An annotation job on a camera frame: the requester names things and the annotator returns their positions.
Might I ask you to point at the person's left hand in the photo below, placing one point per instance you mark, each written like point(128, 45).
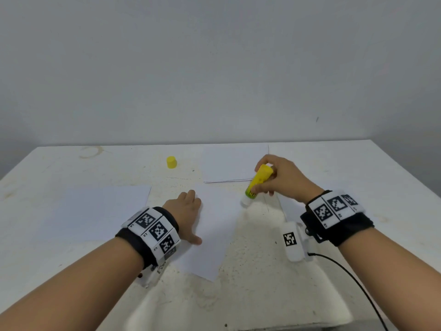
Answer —
point(184, 213)

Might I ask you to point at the person's right hand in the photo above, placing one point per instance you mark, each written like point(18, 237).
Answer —
point(293, 181)

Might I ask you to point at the stack of white paper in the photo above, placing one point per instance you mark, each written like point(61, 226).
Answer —
point(93, 213)
point(291, 209)

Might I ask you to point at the yellow glue stick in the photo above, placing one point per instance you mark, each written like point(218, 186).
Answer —
point(260, 179)

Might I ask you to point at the glued white paper sheet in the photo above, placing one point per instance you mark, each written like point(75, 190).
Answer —
point(217, 237)
point(227, 162)

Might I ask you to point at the yellow glue cap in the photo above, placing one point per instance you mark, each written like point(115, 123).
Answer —
point(171, 162)

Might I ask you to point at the person's left forearm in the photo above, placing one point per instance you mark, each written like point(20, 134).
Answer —
point(65, 289)

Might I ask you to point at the person's right forearm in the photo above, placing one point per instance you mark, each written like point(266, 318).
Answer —
point(399, 279)

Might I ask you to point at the black marker wristband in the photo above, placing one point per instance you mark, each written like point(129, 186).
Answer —
point(339, 217)
point(148, 236)

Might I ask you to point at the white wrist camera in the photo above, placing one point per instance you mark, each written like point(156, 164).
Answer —
point(151, 273)
point(293, 241)

